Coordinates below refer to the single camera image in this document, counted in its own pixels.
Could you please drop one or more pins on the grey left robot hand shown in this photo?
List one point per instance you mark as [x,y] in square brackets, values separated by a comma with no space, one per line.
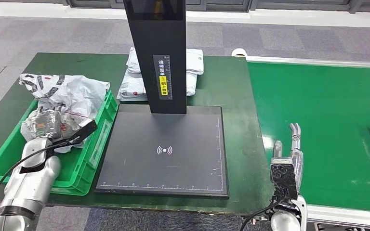
[43,124]

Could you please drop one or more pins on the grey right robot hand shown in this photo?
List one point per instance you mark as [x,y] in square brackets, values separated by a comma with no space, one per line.
[298,165]

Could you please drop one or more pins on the white parcel red black print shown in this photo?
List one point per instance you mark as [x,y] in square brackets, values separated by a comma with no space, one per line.
[76,92]

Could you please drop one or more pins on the green conveyor belt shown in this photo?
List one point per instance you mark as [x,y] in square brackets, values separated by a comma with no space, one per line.
[325,134]

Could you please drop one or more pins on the large white flat parcel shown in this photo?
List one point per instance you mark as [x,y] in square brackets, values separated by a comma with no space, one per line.
[130,87]

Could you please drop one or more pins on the black inbound scanner machine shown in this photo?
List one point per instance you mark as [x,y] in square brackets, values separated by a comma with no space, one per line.
[159,165]

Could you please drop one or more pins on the white conveyor end roller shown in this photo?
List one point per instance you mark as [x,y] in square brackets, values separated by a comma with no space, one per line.
[238,52]

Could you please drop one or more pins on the small white folded parcel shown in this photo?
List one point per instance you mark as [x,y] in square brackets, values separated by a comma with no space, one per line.
[194,60]

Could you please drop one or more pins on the green plastic crate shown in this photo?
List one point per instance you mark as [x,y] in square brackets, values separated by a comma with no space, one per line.
[76,172]

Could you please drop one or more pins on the ruler label with yellow sticker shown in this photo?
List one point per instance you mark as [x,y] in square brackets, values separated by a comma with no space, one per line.
[162,67]

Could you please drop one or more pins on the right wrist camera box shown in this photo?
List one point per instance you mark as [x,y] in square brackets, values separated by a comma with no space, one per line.
[283,178]

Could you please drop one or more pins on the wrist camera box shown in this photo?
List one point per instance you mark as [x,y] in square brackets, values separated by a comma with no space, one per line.
[283,178]
[83,130]

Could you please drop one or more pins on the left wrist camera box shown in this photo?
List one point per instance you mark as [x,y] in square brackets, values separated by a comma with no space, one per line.
[83,130]

